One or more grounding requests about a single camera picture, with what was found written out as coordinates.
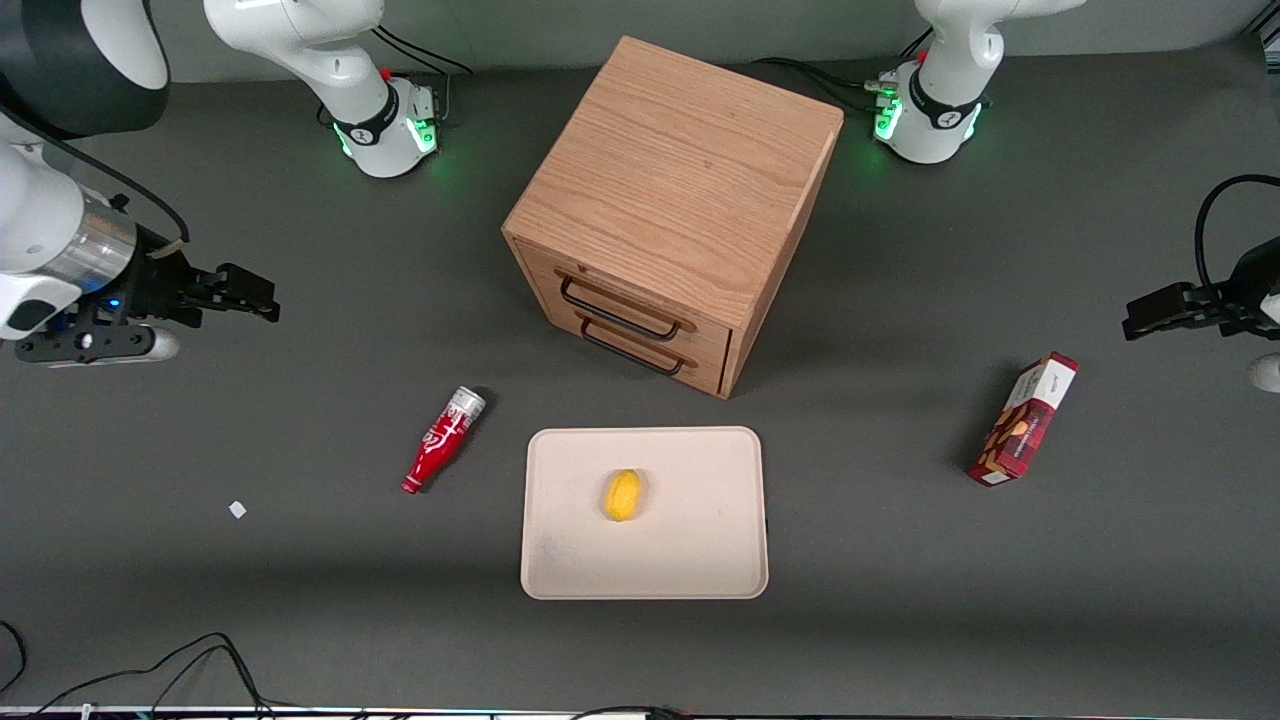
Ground black arm base cable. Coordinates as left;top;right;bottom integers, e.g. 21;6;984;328
372;24;477;123
750;28;936;117

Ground wooden drawer cabinet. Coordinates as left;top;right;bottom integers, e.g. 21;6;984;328
502;36;844;400

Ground black right arm base cable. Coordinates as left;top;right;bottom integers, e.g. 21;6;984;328
372;24;477;123

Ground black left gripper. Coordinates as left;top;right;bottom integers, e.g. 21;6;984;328
1121;237;1280;342

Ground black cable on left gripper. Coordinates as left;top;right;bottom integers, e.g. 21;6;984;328
1194;174;1280;293

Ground black left arm base cable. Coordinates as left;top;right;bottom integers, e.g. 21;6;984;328
750;28;936;117

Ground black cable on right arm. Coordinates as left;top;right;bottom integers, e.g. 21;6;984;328
0;108;191;246

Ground red coke bottle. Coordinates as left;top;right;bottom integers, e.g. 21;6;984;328
401;386;487;495

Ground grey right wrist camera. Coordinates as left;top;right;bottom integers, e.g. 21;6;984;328
14;322;182;369

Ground black cables at table edge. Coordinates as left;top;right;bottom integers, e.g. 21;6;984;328
0;620;276;720

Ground beige plastic tray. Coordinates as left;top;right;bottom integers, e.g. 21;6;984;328
520;427;769;601

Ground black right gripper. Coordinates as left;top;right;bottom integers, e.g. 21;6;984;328
128;228;282;329

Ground red snack box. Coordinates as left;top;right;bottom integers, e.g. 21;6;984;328
968;352;1080;488

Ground yellow lemon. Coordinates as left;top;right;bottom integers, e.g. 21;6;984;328
602;469;642;522

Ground black metal drawer handle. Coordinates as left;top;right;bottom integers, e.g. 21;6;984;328
579;317;687;378
559;276;684;342

